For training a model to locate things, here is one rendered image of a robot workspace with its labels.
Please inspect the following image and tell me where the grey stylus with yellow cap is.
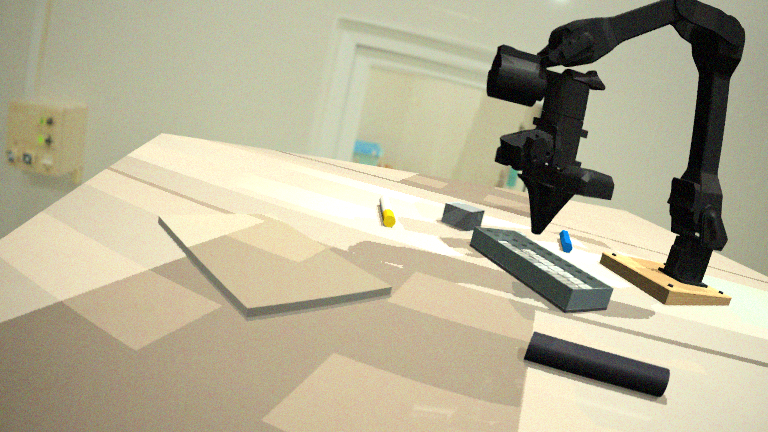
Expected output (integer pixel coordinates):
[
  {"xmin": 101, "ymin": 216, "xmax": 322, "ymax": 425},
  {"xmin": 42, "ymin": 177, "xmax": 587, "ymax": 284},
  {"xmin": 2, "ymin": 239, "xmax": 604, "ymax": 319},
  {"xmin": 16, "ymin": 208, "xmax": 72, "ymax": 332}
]
[{"xmin": 379, "ymin": 196, "xmax": 396, "ymax": 227}]

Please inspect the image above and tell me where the grey keyboard with white letter keys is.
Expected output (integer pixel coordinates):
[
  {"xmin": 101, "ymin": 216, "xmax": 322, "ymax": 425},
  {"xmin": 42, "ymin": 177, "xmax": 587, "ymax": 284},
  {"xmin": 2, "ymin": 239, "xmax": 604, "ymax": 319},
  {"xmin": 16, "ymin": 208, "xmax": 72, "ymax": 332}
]
[{"xmin": 469, "ymin": 226, "xmax": 614, "ymax": 314}]

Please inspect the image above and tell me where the dark grey cylinder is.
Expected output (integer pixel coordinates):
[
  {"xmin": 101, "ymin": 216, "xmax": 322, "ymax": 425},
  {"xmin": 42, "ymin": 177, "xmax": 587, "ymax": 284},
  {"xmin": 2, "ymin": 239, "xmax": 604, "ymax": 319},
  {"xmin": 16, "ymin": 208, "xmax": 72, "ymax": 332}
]
[{"xmin": 524, "ymin": 331, "xmax": 670, "ymax": 397}]

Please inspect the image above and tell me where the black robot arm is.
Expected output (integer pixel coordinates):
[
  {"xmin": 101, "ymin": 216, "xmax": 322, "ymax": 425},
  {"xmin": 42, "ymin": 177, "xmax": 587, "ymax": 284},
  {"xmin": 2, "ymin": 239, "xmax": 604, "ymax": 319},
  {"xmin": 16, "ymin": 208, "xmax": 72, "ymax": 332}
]
[{"xmin": 486, "ymin": 0, "xmax": 746, "ymax": 288}]

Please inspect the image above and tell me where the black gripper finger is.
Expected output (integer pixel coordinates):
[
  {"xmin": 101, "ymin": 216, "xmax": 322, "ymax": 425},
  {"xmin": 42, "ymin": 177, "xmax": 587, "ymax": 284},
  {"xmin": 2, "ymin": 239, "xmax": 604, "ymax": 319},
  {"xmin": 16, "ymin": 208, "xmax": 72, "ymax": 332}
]
[
  {"xmin": 517, "ymin": 173, "xmax": 546, "ymax": 234},
  {"xmin": 533, "ymin": 181, "xmax": 577, "ymax": 235}
]

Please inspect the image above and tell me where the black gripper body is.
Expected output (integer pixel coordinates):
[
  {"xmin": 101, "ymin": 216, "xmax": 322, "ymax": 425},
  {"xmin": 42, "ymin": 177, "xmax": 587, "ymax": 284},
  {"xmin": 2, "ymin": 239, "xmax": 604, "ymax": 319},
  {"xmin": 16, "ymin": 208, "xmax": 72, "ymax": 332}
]
[{"xmin": 522, "ymin": 111, "xmax": 614, "ymax": 200}]

